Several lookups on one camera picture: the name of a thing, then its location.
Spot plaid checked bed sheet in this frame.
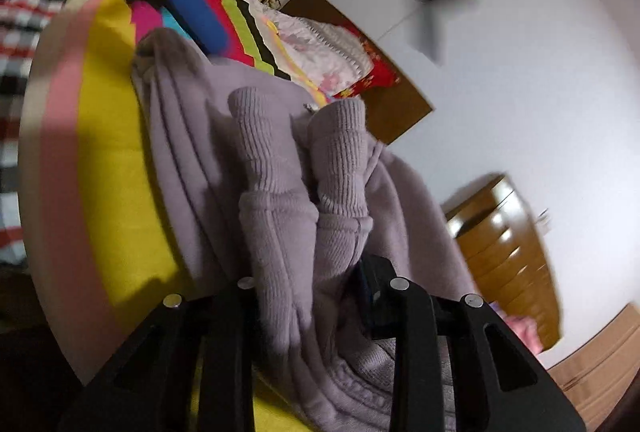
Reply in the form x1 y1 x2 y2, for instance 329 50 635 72
0 0 66 270

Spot lavender fleece pants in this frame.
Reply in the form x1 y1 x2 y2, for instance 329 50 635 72
132 28 475 431

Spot brown wooden dresser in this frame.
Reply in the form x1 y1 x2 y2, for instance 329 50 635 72
446 174 562 351

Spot light wooden wardrobe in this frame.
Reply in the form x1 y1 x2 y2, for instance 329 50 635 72
549 303 640 431

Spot dark wooden headboard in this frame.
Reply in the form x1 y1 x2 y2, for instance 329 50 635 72
281 0 433 144

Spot pink floral quilt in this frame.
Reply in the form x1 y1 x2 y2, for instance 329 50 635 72
206 0 374 100

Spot rainbow striped bed sheet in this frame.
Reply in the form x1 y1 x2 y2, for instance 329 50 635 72
16 0 331 432

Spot red patterned pillow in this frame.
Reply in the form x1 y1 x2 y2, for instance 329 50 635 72
334 22 400 100

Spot pink blanket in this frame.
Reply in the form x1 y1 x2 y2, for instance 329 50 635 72
490 302 544 356

